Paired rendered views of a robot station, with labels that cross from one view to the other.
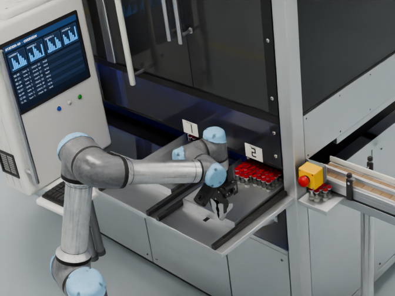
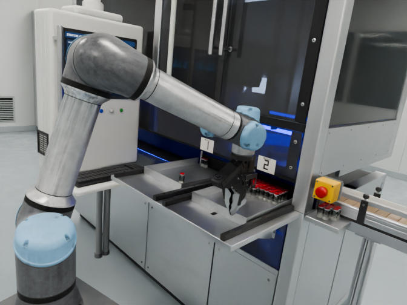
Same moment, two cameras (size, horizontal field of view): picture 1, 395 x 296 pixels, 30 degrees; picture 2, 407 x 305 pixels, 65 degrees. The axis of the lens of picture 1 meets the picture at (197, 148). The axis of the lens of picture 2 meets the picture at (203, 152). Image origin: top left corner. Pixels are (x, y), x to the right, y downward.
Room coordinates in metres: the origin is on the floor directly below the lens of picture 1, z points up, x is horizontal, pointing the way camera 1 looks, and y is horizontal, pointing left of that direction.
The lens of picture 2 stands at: (1.16, 0.14, 1.37)
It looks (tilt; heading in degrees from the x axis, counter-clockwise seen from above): 15 degrees down; 356
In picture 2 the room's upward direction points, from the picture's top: 6 degrees clockwise
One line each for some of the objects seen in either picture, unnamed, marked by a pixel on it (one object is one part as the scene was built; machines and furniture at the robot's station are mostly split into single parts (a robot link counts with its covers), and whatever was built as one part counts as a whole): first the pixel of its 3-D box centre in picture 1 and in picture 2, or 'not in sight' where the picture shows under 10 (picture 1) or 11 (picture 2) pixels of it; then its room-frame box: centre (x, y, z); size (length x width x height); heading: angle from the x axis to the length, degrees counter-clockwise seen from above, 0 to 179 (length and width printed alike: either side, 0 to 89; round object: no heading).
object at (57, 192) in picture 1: (87, 177); (108, 173); (2.69, 0.49, 0.82); 0.40 x 0.14 x 0.02; 136
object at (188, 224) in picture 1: (197, 189); (205, 192); (2.40, 0.02, 0.87); 0.70 x 0.48 x 0.02; 42
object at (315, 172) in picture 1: (312, 174); (327, 189); (2.21, -0.40, 1.00); 0.08 x 0.07 x 0.07; 132
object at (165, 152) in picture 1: (178, 163); (190, 172); (2.57, 0.08, 0.90); 0.34 x 0.26 x 0.04; 132
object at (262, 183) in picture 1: (253, 179); (259, 192); (2.37, -0.20, 0.90); 0.18 x 0.02 x 0.05; 43
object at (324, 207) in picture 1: (323, 198); (329, 219); (2.23, -0.44, 0.87); 0.14 x 0.13 x 0.02; 132
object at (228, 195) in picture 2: (220, 205); (232, 200); (2.16, -0.05, 0.95); 0.06 x 0.03 x 0.09; 132
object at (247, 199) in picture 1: (238, 191); (246, 198); (2.31, -0.13, 0.90); 0.34 x 0.26 x 0.04; 133
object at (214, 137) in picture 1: (214, 144); (245, 124); (2.15, -0.06, 1.21); 0.09 x 0.08 x 0.11; 116
